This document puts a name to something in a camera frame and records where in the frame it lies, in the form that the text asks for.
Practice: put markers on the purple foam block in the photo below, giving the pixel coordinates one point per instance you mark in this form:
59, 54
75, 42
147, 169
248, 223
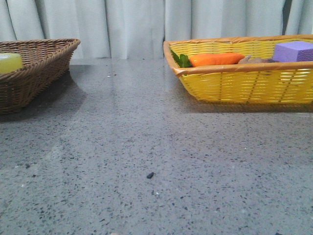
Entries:
297, 51

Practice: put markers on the yellow packing tape roll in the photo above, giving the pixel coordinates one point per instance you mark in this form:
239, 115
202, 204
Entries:
10, 62

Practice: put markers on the brown toy potato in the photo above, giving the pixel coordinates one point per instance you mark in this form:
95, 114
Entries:
256, 60

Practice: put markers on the white curtain backdrop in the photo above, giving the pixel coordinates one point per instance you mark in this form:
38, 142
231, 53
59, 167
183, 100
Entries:
134, 29

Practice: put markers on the orange toy carrot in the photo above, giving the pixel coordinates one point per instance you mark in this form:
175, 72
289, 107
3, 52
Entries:
206, 59

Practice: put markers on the brown wicker basket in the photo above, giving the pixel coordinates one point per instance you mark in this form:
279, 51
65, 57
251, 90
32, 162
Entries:
44, 61

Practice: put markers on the yellow woven basket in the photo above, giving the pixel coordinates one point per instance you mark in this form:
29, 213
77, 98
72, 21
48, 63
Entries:
263, 83

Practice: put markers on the small black debris chip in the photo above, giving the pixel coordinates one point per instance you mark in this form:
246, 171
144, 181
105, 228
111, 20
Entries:
150, 175

